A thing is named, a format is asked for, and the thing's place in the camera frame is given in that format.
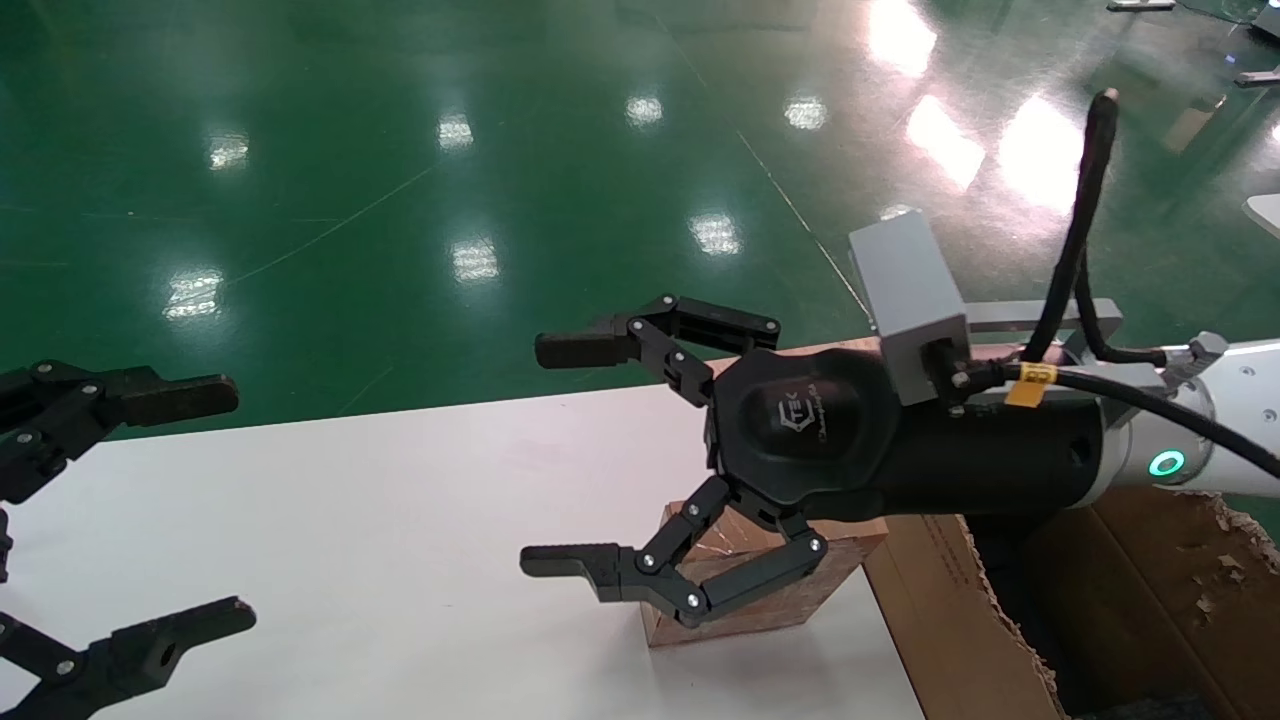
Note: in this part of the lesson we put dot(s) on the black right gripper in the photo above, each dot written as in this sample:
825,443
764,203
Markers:
800,430

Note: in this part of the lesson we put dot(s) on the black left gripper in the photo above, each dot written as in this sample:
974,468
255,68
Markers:
3,545

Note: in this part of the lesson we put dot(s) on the small wooden box with hole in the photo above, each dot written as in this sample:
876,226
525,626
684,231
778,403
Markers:
760,600

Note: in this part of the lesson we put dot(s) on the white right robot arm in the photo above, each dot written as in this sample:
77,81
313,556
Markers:
1230,420

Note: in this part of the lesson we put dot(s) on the big brown cardboard box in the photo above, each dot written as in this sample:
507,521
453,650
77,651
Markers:
960,620

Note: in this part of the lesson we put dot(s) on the plywood board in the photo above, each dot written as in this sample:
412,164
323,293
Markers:
810,350

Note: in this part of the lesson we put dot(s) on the grey metal stand foot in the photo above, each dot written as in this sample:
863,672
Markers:
1140,4

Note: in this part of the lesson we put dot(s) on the white table corner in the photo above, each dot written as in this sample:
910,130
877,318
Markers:
1266,215

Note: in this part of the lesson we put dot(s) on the grey metal floor bar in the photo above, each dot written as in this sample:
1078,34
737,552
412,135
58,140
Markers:
1260,77

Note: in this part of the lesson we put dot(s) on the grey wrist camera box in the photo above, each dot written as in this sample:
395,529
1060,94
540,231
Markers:
910,300

